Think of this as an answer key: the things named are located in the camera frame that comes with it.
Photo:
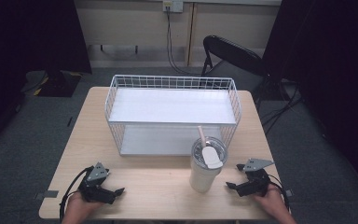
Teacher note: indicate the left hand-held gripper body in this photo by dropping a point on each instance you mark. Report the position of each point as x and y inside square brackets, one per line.
[94, 191]

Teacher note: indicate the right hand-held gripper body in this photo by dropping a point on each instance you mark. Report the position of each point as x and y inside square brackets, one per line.
[254, 185]

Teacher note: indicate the white tumbler cup with straw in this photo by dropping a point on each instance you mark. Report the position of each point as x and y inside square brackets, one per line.
[202, 178]

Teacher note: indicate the person's left hand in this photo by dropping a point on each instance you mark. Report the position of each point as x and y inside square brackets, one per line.
[80, 205]

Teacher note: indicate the person's right hand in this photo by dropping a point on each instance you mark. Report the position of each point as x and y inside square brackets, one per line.
[270, 200]

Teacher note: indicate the grey tape strip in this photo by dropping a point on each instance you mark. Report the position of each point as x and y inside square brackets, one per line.
[289, 193]
[46, 194]

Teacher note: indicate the dark stand base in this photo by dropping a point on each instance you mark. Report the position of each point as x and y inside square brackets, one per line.
[54, 84]

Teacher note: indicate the black folding chair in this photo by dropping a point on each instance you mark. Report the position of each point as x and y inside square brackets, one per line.
[233, 53]

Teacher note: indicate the black curtain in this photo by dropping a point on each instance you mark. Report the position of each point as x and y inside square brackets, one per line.
[28, 46]
[332, 62]

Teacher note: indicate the white wall outlet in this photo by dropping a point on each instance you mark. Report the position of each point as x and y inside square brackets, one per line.
[173, 5]

